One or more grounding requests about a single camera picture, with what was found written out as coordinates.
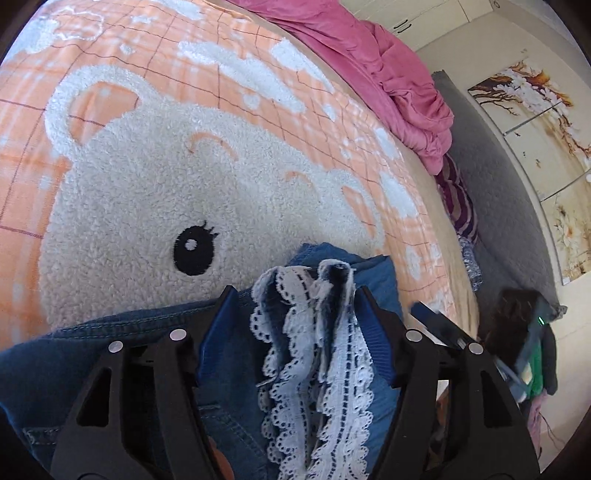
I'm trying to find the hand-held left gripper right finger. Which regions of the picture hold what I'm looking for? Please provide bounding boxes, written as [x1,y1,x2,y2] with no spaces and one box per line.
[355,286,541,480]

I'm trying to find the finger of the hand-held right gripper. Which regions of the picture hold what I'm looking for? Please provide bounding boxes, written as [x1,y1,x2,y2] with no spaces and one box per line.
[410,301,467,352]

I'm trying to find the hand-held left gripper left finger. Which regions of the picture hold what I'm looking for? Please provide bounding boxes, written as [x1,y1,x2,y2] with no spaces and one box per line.
[50,285,241,480]

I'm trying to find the blue denim lace-hem pants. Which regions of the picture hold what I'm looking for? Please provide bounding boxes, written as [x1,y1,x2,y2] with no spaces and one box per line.
[0,242,407,480]

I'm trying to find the blue floral pillow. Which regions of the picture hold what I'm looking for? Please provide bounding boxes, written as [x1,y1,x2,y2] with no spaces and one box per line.
[457,233,484,291]

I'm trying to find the dark hanging jacket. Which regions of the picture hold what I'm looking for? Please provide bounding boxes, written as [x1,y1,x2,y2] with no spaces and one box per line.
[480,288,559,398]

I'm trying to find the green hanging cloth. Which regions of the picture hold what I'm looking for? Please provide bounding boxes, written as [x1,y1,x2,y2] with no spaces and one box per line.
[526,342,546,398]

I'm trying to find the purple striped pillow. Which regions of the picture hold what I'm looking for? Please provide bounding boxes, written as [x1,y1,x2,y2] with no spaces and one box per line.
[436,154,478,241]

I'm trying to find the grey quilted headboard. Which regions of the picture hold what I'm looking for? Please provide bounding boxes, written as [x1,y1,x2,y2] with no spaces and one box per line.
[431,69,568,319]

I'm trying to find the orange plaid bear blanket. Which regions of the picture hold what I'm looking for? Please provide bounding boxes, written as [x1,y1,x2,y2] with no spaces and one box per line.
[0,0,467,352]

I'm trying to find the pink duvet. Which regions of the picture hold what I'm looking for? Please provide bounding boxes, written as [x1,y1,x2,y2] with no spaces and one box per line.
[226,0,455,176]

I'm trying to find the white wardrobe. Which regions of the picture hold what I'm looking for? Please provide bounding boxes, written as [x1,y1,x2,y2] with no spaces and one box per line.
[339,0,490,51]

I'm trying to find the floral wall painting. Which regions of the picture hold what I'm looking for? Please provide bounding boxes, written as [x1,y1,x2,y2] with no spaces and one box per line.
[467,58,591,287]

